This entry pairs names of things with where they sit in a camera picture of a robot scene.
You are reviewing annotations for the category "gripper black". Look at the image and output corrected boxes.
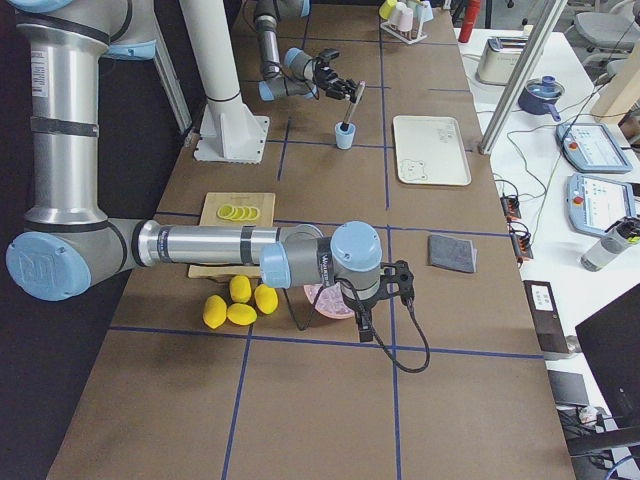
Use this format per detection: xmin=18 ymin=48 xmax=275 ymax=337
xmin=341 ymin=278 xmax=388 ymax=343
xmin=313 ymin=59 xmax=358 ymax=102

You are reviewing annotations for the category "steel muddler black tip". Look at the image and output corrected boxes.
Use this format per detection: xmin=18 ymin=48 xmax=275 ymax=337
xmin=340 ymin=81 xmax=366 ymax=131

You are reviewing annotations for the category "light blue plastic cup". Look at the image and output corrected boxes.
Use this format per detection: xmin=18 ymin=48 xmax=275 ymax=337
xmin=334 ymin=122 xmax=356 ymax=150

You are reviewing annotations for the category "pink cup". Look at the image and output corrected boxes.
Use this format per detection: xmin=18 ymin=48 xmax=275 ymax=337
xmin=389 ymin=4 xmax=414 ymax=33

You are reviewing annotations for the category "yellow-green cup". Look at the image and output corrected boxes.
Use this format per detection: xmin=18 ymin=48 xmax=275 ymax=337
xmin=378 ymin=0 xmax=397 ymax=20

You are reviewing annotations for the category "blue cup on rack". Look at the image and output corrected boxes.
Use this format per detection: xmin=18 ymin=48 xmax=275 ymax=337
xmin=413 ymin=1 xmax=434 ymax=24

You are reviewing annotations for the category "pink bowl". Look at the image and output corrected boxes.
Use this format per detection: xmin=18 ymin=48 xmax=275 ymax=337
xmin=303 ymin=284 xmax=354 ymax=319

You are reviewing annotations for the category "yellow lemon right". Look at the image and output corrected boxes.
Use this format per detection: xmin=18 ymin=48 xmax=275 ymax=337
xmin=254 ymin=283 xmax=279 ymax=315

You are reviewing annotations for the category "yellow lemon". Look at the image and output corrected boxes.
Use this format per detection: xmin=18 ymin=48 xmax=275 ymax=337
xmin=229 ymin=275 xmax=252 ymax=304
xmin=254 ymin=283 xmax=279 ymax=315
xmin=202 ymin=295 xmax=228 ymax=329
xmin=227 ymin=303 xmax=258 ymax=326

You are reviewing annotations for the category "white bear serving tray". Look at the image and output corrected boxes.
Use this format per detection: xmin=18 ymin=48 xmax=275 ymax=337
xmin=393 ymin=115 xmax=472 ymax=187

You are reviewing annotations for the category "grey folded cloth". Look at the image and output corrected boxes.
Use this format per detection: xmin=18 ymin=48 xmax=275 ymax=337
xmin=428 ymin=234 xmax=477 ymax=273

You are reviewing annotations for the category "yellow lemon bottom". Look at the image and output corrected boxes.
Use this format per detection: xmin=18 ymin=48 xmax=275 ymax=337
xmin=227 ymin=303 xmax=258 ymax=326

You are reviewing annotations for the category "yellow lemon top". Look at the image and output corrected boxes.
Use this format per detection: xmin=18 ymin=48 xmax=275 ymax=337
xmin=229 ymin=275 xmax=252 ymax=304

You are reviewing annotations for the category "bamboo cutting board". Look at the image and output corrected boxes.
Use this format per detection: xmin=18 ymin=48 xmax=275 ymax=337
xmin=187 ymin=192 xmax=276 ymax=281

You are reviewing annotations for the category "red thermos bottle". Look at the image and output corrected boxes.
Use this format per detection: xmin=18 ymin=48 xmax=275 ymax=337
xmin=458 ymin=0 xmax=482 ymax=43

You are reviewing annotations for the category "yellow lemon left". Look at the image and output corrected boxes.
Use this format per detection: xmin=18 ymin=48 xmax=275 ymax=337
xmin=202 ymin=295 xmax=228 ymax=329

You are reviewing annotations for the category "cream toaster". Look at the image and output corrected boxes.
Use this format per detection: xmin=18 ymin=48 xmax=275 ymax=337
xmin=476 ymin=36 xmax=528 ymax=86

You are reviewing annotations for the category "lemon slices stack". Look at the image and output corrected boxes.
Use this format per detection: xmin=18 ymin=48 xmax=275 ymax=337
xmin=216 ymin=204 xmax=261 ymax=222

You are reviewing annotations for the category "black box with label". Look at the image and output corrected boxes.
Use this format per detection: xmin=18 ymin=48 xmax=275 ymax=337
xmin=523 ymin=280 xmax=569 ymax=354

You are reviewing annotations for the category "blue saucepan with lid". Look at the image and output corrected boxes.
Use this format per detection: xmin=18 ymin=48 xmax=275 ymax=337
xmin=518 ymin=75 xmax=565 ymax=122

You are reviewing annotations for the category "teach pendant far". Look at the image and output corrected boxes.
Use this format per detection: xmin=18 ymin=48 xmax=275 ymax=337
xmin=555 ymin=122 xmax=633 ymax=174

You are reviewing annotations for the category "teach pendant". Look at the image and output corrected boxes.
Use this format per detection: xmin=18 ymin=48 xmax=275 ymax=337
xmin=555 ymin=122 xmax=633 ymax=174
xmin=566 ymin=173 xmax=636 ymax=237

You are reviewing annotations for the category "black monitor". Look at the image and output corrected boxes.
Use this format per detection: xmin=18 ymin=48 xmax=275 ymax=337
xmin=576 ymin=286 xmax=640 ymax=427

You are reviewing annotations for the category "teach pendant near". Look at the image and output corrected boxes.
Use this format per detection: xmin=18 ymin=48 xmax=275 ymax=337
xmin=566 ymin=173 xmax=636 ymax=237

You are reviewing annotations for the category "clear water bottle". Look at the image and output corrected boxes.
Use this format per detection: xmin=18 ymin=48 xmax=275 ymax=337
xmin=580 ymin=217 xmax=639 ymax=272

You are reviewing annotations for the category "grey office chair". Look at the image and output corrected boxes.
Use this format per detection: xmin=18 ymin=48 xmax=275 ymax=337
xmin=572 ymin=1 xmax=639 ymax=66

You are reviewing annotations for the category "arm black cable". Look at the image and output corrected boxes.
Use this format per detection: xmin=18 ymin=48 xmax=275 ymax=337
xmin=279 ymin=279 xmax=432 ymax=374

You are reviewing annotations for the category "white wire cup rack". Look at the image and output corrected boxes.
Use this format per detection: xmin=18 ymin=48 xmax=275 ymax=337
xmin=380 ymin=14 xmax=428 ymax=45

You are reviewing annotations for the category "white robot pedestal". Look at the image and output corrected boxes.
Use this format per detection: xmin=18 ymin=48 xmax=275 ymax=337
xmin=180 ymin=0 xmax=270 ymax=164

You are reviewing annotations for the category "aluminium frame post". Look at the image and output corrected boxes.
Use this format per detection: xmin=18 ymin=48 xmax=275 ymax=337
xmin=478 ymin=0 xmax=567 ymax=155

